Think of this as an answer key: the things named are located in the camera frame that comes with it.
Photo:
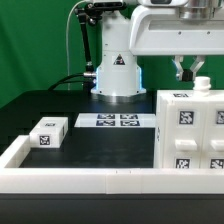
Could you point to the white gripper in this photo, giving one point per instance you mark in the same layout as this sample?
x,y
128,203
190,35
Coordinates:
x,y
161,31

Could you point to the white cabinet door panel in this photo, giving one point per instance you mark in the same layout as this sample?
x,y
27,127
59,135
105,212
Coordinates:
x,y
185,118

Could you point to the white cabinet body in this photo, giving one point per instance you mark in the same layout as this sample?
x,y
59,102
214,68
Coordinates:
x,y
161,107

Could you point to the white cabinet top block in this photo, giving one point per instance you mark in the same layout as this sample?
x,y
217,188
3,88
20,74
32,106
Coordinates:
x,y
49,132

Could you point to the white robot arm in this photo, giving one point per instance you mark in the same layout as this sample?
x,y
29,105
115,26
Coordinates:
x,y
118,77

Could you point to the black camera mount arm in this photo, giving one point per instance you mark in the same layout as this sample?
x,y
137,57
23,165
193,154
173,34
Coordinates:
x,y
87,15

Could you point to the white marker base plate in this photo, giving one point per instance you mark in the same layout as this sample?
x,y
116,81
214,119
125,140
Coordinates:
x,y
115,120

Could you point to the white U-shaped fence wall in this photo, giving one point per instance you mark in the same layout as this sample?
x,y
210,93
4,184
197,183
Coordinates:
x,y
14,179

